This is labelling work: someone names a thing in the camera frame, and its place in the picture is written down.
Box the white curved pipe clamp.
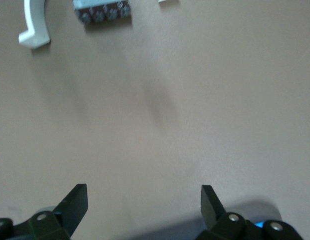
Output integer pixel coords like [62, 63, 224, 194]
[18, 0, 179, 50]

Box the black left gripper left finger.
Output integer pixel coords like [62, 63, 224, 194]
[0, 183, 89, 240]

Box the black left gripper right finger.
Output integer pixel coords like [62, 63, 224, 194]
[194, 184, 304, 240]

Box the brown table mat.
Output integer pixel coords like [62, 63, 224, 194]
[0, 0, 310, 240]

